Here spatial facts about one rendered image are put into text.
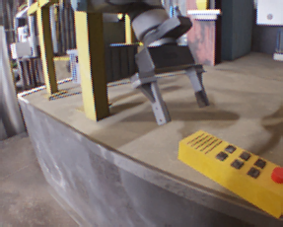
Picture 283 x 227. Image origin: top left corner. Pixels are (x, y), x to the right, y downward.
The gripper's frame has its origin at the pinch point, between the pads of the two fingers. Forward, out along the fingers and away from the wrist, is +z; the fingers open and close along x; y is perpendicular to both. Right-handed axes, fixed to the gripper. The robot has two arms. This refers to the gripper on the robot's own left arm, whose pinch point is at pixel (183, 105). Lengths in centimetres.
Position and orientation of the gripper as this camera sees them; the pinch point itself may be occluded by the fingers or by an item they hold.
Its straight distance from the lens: 39.7
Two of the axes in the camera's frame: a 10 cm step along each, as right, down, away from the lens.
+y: -4.9, 2.0, 8.5
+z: 3.3, 9.4, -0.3
